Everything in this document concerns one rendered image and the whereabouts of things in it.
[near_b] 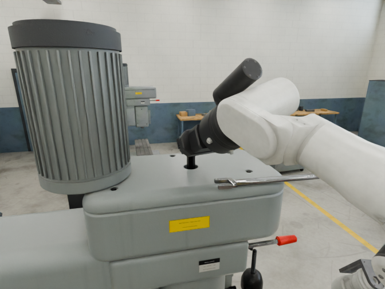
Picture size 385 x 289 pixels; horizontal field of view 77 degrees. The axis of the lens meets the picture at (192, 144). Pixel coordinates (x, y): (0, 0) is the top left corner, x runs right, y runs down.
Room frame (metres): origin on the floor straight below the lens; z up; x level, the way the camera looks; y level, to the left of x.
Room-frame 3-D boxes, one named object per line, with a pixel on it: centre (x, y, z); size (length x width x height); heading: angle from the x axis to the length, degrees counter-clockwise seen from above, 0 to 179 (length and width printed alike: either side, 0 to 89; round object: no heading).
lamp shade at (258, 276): (0.64, -0.20, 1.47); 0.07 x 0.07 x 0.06
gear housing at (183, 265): (0.58, 0.05, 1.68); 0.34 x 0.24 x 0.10; 102
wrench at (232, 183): (0.50, -0.17, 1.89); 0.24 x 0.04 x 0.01; 100
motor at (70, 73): (0.53, 0.25, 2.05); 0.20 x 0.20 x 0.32
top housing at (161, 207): (0.58, 0.02, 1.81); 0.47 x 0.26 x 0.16; 102
